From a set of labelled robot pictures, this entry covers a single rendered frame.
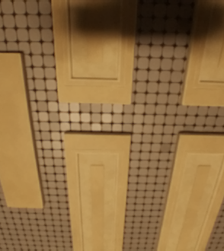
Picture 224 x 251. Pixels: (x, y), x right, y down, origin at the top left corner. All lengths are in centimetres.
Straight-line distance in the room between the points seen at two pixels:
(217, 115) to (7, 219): 81
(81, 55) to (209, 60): 32
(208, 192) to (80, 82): 54
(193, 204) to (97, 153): 38
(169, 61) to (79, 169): 40
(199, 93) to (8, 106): 51
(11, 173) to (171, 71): 56
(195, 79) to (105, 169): 36
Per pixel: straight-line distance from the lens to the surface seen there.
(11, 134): 57
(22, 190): 67
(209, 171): 63
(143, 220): 73
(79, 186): 60
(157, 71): 48
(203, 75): 51
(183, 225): 76
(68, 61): 46
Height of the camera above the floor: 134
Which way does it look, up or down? 69 degrees down
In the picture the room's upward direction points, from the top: 180 degrees counter-clockwise
